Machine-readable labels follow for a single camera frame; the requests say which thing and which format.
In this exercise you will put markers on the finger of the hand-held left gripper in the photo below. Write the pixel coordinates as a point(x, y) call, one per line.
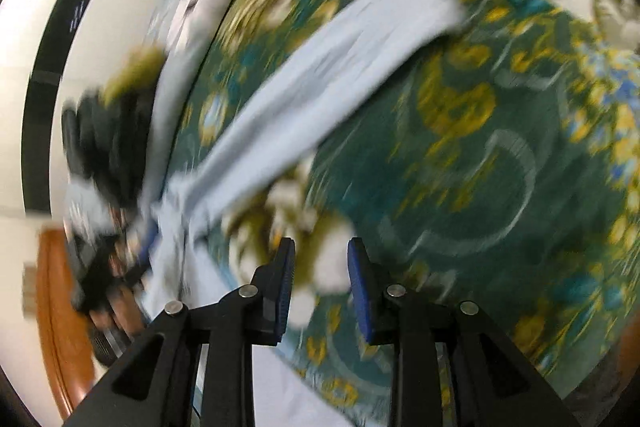
point(148, 243)

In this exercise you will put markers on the brown wooden furniture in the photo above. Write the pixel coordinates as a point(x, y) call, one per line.
point(55, 322)

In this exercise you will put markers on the green floral blanket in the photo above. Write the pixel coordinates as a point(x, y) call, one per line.
point(450, 187)

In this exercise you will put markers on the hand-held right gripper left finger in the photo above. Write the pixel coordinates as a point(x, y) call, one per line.
point(281, 292)

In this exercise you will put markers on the person's left hand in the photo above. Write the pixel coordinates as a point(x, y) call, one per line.
point(120, 319)

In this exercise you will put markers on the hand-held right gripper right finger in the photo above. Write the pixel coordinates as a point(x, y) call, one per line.
point(361, 292)

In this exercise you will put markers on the light blue garment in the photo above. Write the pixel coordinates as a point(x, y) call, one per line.
point(320, 72)

